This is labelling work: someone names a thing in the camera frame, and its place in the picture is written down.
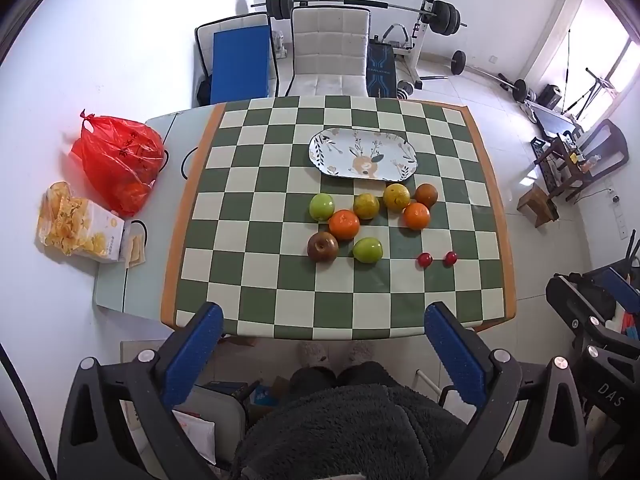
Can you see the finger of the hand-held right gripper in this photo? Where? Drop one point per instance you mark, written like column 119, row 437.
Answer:
column 622, row 282
column 575, row 305

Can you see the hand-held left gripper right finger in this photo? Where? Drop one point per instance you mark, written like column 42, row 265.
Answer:
column 455, row 355

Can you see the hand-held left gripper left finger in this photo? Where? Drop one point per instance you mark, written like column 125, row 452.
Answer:
column 195, row 355

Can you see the green apple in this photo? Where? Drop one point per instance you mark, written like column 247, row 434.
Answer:
column 367, row 250
column 321, row 206

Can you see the bright orange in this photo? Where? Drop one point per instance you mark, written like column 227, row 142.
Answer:
column 416, row 215
column 344, row 224

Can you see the dark reddish orange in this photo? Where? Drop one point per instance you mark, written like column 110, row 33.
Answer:
column 426, row 195

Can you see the red-brown apple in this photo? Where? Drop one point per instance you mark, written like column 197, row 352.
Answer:
column 322, row 247

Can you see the large yellow citrus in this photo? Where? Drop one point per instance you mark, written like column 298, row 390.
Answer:
column 396, row 196

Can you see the floral oval plate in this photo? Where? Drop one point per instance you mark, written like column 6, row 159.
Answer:
column 362, row 155

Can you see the grey stool with papers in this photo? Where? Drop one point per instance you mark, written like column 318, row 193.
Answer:
column 220, row 410

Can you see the white power strip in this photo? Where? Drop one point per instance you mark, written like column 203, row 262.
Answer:
column 619, row 217

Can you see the grey fuzzy slipper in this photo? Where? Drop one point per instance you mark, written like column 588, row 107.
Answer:
column 360, row 351
column 311, row 354

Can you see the red cherry tomato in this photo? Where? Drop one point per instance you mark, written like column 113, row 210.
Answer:
column 424, row 259
column 450, row 258

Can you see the wooden stool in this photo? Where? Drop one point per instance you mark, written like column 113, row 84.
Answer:
column 539, row 205

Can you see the green checkered tablecloth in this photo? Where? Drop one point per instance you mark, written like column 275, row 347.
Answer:
column 280, row 270

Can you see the small beige packet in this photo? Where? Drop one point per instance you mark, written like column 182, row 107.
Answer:
column 136, row 245

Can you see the person's dark fleece clothing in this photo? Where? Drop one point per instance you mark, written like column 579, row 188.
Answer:
column 350, row 425

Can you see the potato chips box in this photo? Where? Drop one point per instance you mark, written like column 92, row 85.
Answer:
column 80, row 225

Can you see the yellow-green orange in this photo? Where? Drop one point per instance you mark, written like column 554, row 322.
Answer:
column 366, row 205

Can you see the red plastic bag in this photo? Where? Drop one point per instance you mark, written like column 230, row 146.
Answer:
column 120, row 160

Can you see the long floor barbell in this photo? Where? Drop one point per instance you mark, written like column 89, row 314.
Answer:
column 492, row 76

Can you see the black bench pad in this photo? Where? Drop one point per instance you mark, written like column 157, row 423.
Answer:
column 381, row 70

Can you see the white quilted chair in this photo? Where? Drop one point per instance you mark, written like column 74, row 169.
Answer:
column 327, row 45

